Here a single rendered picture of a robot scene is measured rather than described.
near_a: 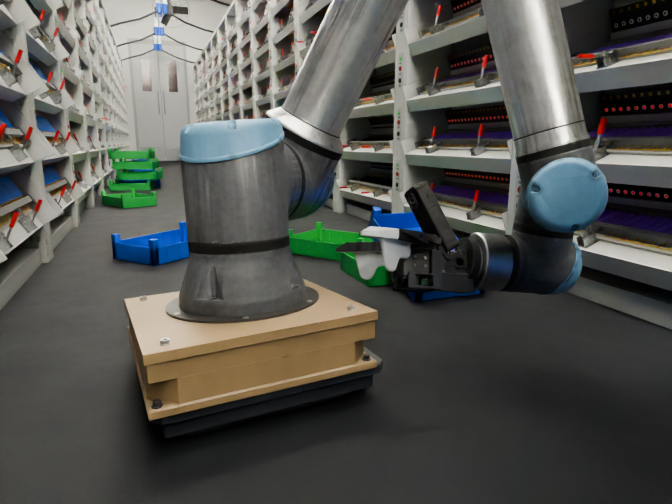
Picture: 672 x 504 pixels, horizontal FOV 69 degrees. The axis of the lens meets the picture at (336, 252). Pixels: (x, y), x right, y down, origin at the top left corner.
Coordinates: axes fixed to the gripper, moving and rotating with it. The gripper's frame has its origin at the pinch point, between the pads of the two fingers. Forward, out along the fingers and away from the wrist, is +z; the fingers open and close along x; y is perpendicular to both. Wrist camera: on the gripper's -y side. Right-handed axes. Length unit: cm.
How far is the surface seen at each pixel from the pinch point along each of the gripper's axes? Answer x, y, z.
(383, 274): 52, -1, -23
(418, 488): -16.1, 30.2, -5.5
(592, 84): 18, -42, -59
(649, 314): 18, 8, -70
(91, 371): 19.9, 21.9, 37.3
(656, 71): 3, -38, -61
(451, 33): 62, -80, -46
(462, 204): 80, -30, -59
